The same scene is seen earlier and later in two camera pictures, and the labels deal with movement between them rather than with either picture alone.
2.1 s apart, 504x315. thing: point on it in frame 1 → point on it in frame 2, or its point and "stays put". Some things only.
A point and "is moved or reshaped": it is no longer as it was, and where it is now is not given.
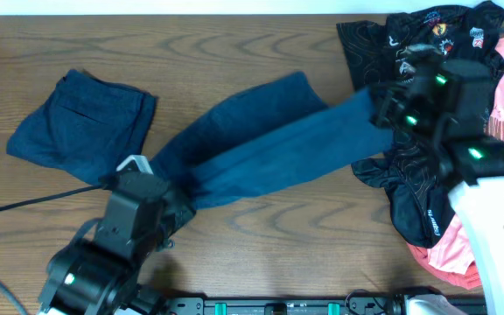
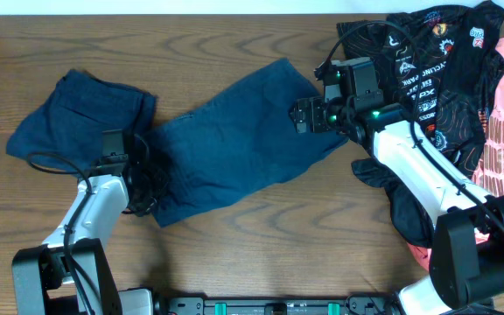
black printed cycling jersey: x=412 y=175 stays put
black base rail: x=359 y=304 stays put
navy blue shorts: x=269 y=129 is moved or reshaped
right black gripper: x=387 y=107 → x=317 y=106
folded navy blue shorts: x=87 y=129 stays put
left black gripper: x=175 y=206 → x=148 y=192
